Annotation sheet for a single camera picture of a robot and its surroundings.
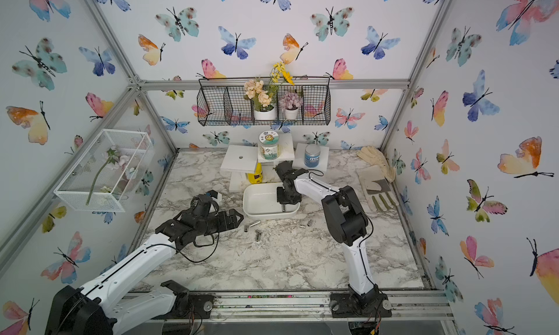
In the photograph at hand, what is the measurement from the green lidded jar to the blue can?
0.42 ft

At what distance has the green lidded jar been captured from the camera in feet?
2.71

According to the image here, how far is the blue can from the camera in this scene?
904 millimetres
